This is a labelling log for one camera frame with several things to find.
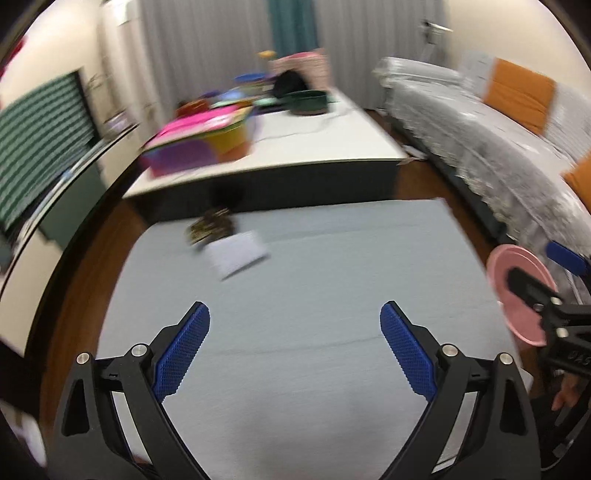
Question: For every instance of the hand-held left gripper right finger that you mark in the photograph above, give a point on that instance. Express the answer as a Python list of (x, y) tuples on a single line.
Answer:
[(408, 355)]

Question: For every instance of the person's right hand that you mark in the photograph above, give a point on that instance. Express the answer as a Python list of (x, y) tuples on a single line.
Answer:
[(565, 397)]

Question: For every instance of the orange cushion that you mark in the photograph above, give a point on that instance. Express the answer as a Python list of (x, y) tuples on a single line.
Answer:
[(519, 94), (579, 177)]

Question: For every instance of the pink fabric basket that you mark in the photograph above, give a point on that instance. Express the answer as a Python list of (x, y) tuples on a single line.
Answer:
[(314, 69)]

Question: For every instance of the blue basin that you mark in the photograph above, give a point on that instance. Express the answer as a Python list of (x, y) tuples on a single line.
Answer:
[(251, 78)]

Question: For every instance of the brown patterned scrunchie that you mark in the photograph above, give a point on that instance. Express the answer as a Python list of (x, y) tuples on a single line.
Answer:
[(210, 226)]

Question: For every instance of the pink purple storage box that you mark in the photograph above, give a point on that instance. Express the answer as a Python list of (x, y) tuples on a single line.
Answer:
[(184, 147)]

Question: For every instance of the grey quilted sofa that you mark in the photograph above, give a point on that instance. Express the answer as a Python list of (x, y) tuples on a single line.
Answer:
[(461, 138)]

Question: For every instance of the purple foam net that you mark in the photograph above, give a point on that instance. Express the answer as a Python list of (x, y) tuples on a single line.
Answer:
[(235, 254)]

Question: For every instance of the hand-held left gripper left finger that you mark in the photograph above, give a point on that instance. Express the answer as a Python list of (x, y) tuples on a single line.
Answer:
[(182, 355)]

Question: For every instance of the grey fabric covered table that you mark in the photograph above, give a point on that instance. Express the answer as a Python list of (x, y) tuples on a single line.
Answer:
[(300, 286)]

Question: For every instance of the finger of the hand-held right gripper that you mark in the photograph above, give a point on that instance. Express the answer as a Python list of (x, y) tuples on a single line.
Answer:
[(526, 284), (565, 258)]

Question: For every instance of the black bag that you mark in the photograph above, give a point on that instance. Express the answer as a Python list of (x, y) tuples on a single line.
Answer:
[(288, 85)]

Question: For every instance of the green cabinet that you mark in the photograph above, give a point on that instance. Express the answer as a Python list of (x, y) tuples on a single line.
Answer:
[(74, 207)]

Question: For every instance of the grey curtain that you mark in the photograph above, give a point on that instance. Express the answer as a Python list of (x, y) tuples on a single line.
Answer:
[(207, 41)]

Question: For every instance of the dark green round basin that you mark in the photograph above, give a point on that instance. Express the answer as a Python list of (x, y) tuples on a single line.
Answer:
[(307, 104)]

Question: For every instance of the pink round bin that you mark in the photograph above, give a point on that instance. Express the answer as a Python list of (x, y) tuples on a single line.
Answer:
[(517, 323)]

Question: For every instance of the white metal stand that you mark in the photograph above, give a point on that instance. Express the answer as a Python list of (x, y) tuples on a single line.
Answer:
[(434, 34)]

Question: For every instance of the green striped cloth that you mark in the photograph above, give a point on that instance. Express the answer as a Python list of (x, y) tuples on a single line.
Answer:
[(37, 147)]

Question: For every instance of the orange yellow box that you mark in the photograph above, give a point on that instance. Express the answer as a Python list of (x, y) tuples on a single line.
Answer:
[(231, 143)]

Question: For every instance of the teal curtain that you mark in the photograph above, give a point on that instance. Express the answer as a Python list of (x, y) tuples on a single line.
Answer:
[(293, 23)]

